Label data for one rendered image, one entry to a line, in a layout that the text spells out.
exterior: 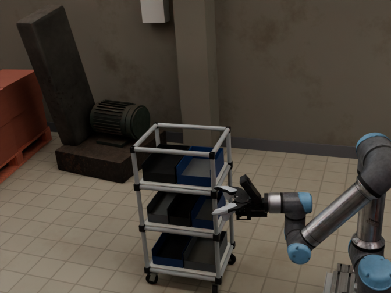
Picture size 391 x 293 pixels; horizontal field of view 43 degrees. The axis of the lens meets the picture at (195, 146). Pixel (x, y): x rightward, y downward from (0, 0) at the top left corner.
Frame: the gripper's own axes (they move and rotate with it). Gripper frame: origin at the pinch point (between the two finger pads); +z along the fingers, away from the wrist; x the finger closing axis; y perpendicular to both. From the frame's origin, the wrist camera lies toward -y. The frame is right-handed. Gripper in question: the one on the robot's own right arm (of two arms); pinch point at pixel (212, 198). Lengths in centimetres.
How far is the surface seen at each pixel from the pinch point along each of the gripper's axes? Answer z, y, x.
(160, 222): 41, 89, 89
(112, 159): 111, 134, 228
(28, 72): 214, 86, 323
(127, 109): 100, 103, 267
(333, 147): -94, 152, 270
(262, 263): -21, 139, 106
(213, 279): 10, 121, 73
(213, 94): 20, 103, 294
